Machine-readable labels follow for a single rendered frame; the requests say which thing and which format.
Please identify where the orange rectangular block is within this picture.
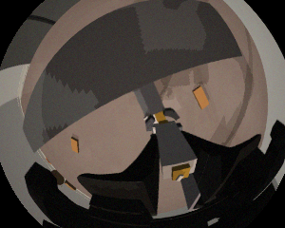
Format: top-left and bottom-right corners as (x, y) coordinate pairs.
(70, 137), (79, 153)

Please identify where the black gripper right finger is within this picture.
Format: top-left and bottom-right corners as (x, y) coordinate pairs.
(181, 130), (261, 204)

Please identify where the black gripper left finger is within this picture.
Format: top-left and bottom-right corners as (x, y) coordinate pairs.
(78, 136), (161, 217)

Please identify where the brown flat rectangular block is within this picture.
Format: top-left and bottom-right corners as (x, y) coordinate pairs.
(192, 86), (208, 109)

